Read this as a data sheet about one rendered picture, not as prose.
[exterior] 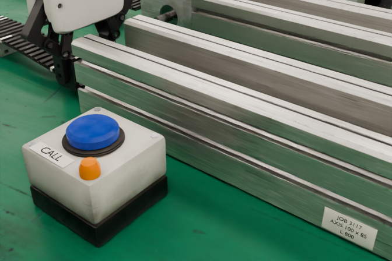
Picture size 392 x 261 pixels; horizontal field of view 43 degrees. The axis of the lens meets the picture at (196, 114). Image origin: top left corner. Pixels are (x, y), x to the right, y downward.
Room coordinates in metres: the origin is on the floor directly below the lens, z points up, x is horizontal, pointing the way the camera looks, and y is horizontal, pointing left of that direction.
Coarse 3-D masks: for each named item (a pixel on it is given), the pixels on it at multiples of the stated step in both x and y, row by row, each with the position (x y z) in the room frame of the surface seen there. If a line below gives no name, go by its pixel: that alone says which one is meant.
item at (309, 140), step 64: (128, 64) 0.40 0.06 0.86; (192, 64) 0.45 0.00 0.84; (256, 64) 0.40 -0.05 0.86; (192, 128) 0.36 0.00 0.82; (256, 128) 0.33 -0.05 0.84; (320, 128) 0.29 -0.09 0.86; (384, 128) 0.33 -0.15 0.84; (256, 192) 0.32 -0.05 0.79; (320, 192) 0.29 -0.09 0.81; (384, 192) 0.25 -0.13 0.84; (384, 256) 0.25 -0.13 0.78
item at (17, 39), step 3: (42, 33) 0.61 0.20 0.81; (18, 36) 0.59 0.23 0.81; (9, 39) 0.58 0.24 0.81; (12, 39) 0.58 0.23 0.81; (15, 39) 0.59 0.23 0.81; (18, 39) 0.59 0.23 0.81; (21, 39) 0.59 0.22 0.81; (3, 42) 0.58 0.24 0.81; (6, 42) 0.58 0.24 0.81; (9, 42) 0.58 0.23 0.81; (12, 42) 0.58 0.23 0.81; (15, 42) 0.58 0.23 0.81; (18, 42) 0.58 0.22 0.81; (21, 42) 0.58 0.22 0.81; (9, 45) 0.57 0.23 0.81; (12, 45) 0.57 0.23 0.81; (12, 48) 0.57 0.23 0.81
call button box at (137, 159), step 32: (64, 128) 0.33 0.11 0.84; (128, 128) 0.33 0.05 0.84; (32, 160) 0.30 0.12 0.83; (64, 160) 0.29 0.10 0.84; (128, 160) 0.29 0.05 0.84; (160, 160) 0.31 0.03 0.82; (32, 192) 0.31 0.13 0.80; (64, 192) 0.28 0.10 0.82; (96, 192) 0.26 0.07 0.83; (128, 192) 0.29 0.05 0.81; (160, 192) 0.31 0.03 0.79; (64, 224) 0.28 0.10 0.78; (96, 224) 0.26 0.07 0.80
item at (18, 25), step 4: (12, 24) 0.63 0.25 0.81; (16, 24) 0.63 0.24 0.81; (20, 24) 0.63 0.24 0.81; (0, 28) 0.62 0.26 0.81; (4, 28) 0.62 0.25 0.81; (8, 28) 0.62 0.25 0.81; (12, 28) 0.62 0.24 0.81; (16, 28) 0.62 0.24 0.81; (0, 32) 0.60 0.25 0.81; (4, 32) 0.61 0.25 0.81
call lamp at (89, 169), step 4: (84, 160) 0.27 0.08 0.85; (88, 160) 0.27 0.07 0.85; (92, 160) 0.27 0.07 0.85; (96, 160) 0.27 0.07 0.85; (80, 164) 0.27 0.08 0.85; (84, 164) 0.27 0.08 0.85; (88, 164) 0.27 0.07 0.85; (92, 164) 0.27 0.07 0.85; (96, 164) 0.27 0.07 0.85; (80, 168) 0.27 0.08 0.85; (84, 168) 0.27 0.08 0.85; (88, 168) 0.27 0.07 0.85; (92, 168) 0.27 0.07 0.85; (96, 168) 0.27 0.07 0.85; (100, 168) 0.27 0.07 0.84; (80, 172) 0.27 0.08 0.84; (84, 172) 0.27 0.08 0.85; (88, 172) 0.27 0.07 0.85; (92, 172) 0.27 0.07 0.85; (96, 172) 0.27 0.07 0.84; (100, 172) 0.27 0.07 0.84; (80, 176) 0.27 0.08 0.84; (84, 176) 0.27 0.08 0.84; (88, 176) 0.27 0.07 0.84; (92, 176) 0.27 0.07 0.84; (96, 176) 0.27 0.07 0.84; (88, 180) 0.27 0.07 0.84
